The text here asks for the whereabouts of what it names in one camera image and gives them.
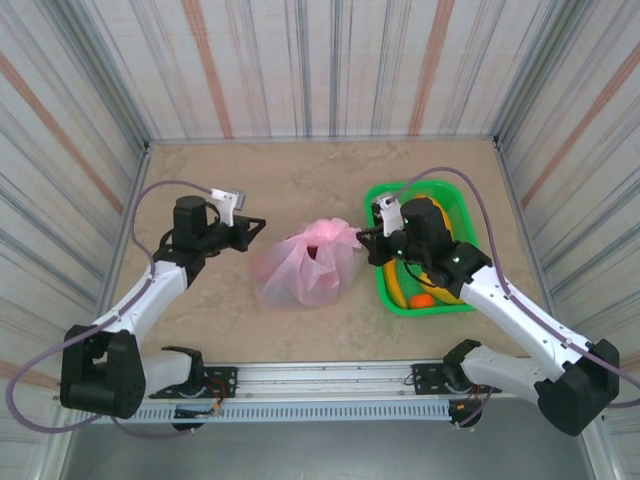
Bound green plastic basket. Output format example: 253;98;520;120
362;179;481;318

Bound pink plastic bag red print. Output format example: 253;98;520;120
250;216;362;309

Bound small fake brownish banana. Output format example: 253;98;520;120
430;197;455;236

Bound fake yellow mango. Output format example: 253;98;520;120
413;268;469;307

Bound grey metal panel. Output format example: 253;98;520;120
57;397;604;480

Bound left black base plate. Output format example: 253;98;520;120
148;365;239;400

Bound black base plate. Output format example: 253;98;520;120
148;365;239;400
409;363;504;397

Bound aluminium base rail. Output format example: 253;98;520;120
53;360;599;402

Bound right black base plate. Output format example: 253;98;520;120
409;363;504;397

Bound base wire bundle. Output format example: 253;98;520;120
449;383;487;416
202;378;226;417

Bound perforated grey cable tray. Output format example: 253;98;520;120
72;402;459;425

